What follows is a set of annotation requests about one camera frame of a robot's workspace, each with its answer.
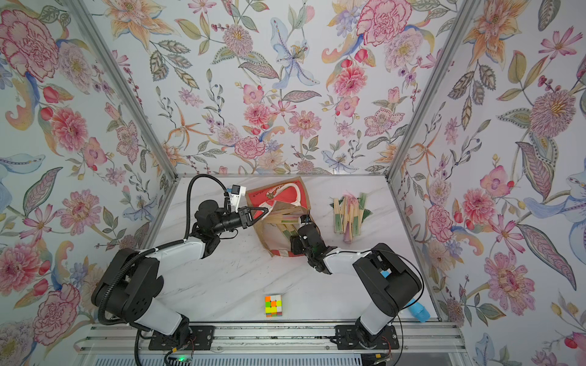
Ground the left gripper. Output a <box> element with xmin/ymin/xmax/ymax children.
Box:
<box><xmin>211</xmin><ymin>209</ymin><xmax>267</xmax><ymax>236</ymax></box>

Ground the red burlap tote bag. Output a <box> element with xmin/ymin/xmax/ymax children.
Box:
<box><xmin>246</xmin><ymin>178</ymin><xmax>311</xmax><ymax>257</ymax></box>

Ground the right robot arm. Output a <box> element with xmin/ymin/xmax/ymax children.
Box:
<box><xmin>290</xmin><ymin>222</ymin><xmax>424</xmax><ymax>346</ymax></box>

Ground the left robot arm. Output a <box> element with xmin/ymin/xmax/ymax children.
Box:
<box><xmin>91</xmin><ymin>200</ymin><xmax>269</xmax><ymax>338</ymax></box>

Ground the pink green folding fan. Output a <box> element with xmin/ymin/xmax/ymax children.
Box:
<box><xmin>263</xmin><ymin>213</ymin><xmax>305</xmax><ymax>225</ymax></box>

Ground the rubik's cube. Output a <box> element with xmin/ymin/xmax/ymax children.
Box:
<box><xmin>264</xmin><ymin>294</ymin><xmax>283</xmax><ymax>317</ymax></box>

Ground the blue object right edge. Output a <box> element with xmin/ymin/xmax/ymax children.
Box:
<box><xmin>406</xmin><ymin>300</ymin><xmax>431</xmax><ymax>323</ymax></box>

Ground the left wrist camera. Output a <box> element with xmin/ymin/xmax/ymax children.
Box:
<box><xmin>227</xmin><ymin>185</ymin><xmax>247</xmax><ymax>212</ymax></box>

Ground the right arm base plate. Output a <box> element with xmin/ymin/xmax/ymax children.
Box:
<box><xmin>333</xmin><ymin>323</ymin><xmax>400</xmax><ymax>351</ymax></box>

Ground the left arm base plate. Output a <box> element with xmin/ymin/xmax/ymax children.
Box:
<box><xmin>148</xmin><ymin>325</ymin><xmax>215</xmax><ymax>352</ymax></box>

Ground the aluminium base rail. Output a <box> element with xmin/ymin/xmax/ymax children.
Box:
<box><xmin>73</xmin><ymin>319</ymin><xmax>466</xmax><ymax>355</ymax></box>

